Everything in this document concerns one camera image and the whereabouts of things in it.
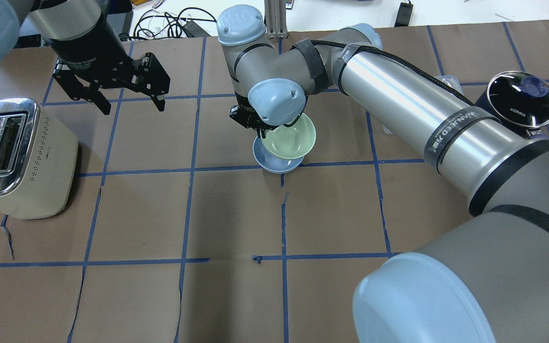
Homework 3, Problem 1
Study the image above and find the blue bowl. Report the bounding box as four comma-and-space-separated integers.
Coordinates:
252, 137, 305, 174

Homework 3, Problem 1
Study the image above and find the green bowl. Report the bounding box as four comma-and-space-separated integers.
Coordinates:
259, 113, 317, 159

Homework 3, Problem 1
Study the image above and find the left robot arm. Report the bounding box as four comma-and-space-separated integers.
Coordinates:
0, 0, 171, 115

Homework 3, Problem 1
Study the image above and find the black braided cable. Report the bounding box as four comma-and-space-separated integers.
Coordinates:
310, 40, 475, 106

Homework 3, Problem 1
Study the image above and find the cream and chrome toaster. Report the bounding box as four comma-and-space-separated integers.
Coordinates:
0, 98, 80, 220

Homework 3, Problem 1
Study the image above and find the clear plastic food container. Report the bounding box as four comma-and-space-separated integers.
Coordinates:
434, 75, 464, 95

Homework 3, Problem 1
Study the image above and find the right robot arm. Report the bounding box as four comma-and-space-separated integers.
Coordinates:
216, 4, 549, 343

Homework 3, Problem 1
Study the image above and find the dark blue saucepan with lid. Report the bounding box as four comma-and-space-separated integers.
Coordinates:
475, 71, 549, 140

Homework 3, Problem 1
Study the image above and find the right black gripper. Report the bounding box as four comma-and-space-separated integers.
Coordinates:
229, 105, 279, 139

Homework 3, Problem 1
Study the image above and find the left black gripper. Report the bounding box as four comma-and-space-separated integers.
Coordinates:
53, 52, 171, 115

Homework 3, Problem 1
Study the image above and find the black power adapter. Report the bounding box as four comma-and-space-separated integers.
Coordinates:
394, 0, 414, 27

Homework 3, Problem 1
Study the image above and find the aluminium frame post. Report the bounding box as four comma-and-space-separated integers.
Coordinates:
264, 0, 288, 39

